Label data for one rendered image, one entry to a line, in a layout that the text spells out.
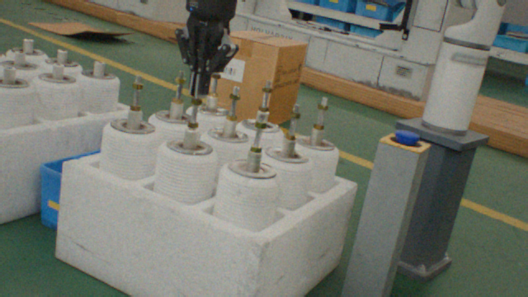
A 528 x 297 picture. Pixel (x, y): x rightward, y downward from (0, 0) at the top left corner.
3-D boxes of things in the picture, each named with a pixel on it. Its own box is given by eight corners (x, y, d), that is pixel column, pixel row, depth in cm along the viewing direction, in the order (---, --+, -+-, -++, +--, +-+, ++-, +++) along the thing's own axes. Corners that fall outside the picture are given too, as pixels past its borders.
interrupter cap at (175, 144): (198, 161, 91) (199, 156, 91) (156, 147, 94) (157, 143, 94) (220, 150, 98) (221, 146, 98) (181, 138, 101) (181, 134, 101)
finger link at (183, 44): (190, 27, 95) (203, 59, 94) (184, 34, 96) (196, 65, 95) (176, 26, 93) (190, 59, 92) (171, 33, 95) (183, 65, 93)
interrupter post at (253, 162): (241, 171, 91) (244, 150, 90) (249, 167, 93) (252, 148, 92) (254, 176, 90) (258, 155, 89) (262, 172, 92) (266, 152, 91)
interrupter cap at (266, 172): (217, 168, 90) (218, 164, 89) (243, 159, 96) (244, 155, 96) (260, 185, 86) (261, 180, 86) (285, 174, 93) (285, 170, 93)
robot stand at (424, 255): (393, 238, 140) (426, 115, 131) (451, 265, 131) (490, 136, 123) (361, 253, 129) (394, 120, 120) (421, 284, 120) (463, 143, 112)
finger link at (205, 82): (200, 61, 91) (196, 93, 93) (213, 65, 89) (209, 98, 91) (208, 61, 92) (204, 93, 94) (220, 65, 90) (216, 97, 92)
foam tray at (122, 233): (185, 202, 138) (196, 128, 133) (339, 265, 122) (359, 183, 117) (54, 257, 105) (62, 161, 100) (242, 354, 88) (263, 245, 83)
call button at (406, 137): (397, 139, 101) (399, 128, 101) (419, 146, 100) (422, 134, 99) (389, 143, 98) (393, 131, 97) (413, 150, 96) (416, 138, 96)
